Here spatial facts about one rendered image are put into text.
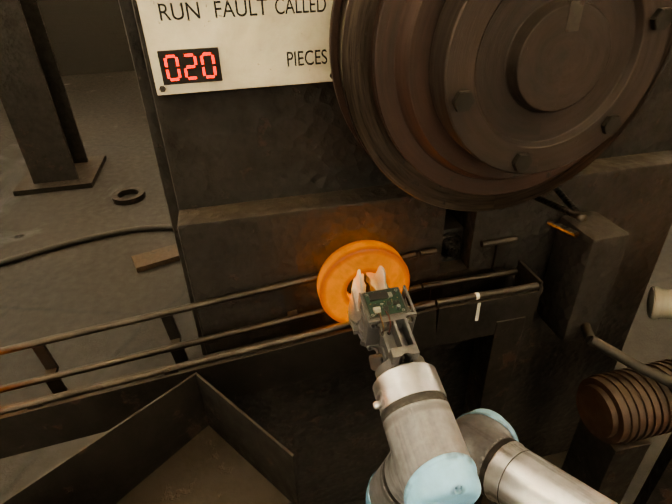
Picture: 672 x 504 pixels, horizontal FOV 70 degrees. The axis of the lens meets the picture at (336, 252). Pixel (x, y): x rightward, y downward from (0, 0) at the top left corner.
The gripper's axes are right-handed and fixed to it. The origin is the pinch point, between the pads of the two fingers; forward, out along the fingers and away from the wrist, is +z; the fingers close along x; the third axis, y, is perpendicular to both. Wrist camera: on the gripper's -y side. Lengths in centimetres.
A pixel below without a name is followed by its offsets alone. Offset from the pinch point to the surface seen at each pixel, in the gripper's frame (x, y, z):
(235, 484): 24.6, -8.9, -25.6
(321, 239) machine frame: 5.8, 3.1, 6.6
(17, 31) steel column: 123, -54, 244
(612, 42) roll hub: -27.2, 37.6, -1.4
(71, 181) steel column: 122, -137, 217
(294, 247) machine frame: 10.5, 2.3, 6.3
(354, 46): 2.0, 36.2, 5.9
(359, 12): 1.3, 39.7, 6.8
